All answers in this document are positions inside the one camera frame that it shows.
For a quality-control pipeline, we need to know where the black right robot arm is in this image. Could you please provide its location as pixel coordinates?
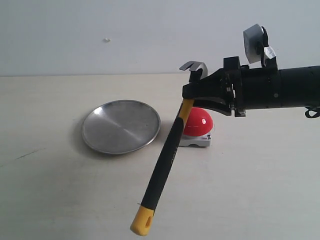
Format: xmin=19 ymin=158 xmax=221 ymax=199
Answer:
xmin=190 ymin=56 xmax=320 ymax=118

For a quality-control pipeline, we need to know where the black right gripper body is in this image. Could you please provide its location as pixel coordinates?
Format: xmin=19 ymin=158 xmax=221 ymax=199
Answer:
xmin=219 ymin=56 xmax=282 ymax=117

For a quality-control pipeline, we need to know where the round stainless steel plate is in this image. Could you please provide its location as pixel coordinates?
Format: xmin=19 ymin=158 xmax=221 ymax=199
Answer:
xmin=81 ymin=99 xmax=162 ymax=155

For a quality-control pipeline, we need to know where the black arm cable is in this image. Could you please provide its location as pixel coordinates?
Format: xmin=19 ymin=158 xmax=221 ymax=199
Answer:
xmin=304 ymin=106 xmax=320 ymax=119

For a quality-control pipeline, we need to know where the yellow black claw hammer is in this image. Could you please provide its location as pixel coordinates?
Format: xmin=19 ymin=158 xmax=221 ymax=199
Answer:
xmin=129 ymin=60 xmax=208 ymax=237

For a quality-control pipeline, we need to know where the red dome push button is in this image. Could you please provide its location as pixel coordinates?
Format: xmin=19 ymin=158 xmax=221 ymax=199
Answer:
xmin=179 ymin=107 xmax=215 ymax=148

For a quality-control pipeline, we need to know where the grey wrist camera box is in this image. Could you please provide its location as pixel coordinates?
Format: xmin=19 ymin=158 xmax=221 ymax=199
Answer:
xmin=243 ymin=24 xmax=277 ymax=68

